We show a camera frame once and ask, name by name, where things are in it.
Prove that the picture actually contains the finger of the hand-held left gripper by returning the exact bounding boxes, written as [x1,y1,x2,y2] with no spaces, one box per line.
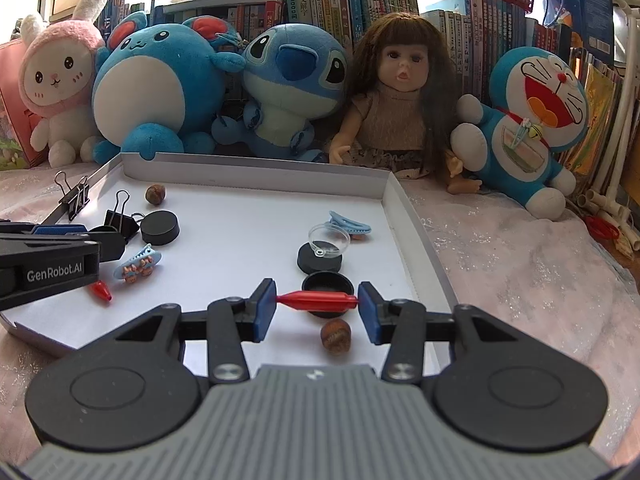
[0,231,126,264]
[0,220,89,237]

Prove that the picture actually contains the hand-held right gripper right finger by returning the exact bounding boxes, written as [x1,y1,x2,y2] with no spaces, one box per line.
[357,281,526,386]

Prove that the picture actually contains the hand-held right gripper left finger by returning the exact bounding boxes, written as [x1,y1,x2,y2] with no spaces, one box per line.
[107,278,277,386]

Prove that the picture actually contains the large black binder clip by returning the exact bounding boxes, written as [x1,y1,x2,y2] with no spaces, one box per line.
[102,190,143,241]

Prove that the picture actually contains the blue hair clip with bears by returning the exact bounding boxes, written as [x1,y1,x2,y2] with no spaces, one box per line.
[112,244,161,283]

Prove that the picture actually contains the small red cone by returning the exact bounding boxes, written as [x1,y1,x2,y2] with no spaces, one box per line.
[87,281,113,305]

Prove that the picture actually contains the black round cap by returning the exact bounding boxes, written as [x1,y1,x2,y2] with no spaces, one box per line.
[301,272,353,318]

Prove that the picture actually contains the small black round lid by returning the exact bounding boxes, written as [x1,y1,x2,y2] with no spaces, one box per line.
[140,211,181,246]

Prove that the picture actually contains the red plastic spindle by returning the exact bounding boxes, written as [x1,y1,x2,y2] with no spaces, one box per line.
[276,291,360,313]

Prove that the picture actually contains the large black round lid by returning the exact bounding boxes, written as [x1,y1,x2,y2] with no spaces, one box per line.
[296,241,346,276]

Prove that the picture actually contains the clear plastic dome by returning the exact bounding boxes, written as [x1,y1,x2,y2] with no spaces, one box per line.
[308,223,351,259]

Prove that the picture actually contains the white cardboard box tray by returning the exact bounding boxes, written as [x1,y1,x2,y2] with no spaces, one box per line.
[0,152,458,391]

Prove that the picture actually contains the plain light blue hair clip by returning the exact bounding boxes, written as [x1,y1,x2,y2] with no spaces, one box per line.
[322,210,373,238]

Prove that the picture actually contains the small black binder clip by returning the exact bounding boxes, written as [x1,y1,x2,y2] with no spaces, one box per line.
[54,171,91,222]

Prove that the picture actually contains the pink gift bag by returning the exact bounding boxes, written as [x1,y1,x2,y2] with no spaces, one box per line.
[0,42,48,171]

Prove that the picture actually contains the pink bunny plush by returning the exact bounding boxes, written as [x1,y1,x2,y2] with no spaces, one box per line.
[19,0,108,168]

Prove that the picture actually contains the round blue mouse plush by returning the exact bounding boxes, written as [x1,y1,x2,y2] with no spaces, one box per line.
[92,10,246,166]

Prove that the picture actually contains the brown-haired baby doll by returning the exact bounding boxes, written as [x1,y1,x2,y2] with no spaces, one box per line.
[327,14,483,196]

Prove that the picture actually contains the blue robot cat plush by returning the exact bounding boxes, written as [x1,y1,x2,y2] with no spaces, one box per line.
[450,46,591,221]

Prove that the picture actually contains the blue alien plush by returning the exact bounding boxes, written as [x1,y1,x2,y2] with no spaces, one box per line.
[211,22,349,163]

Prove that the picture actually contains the red scissors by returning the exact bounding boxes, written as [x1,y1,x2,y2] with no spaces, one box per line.
[582,215,621,241]

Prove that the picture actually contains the white plastic pipe rack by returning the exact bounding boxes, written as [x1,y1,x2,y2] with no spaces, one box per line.
[575,0,640,256]

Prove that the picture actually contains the stack of glossy picture books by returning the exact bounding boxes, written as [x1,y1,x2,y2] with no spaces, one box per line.
[555,47,626,171]

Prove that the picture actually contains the row of books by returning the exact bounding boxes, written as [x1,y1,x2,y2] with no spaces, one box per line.
[50,0,616,106]

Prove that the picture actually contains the blue cardboard box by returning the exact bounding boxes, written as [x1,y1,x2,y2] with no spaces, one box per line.
[532,0,616,58]

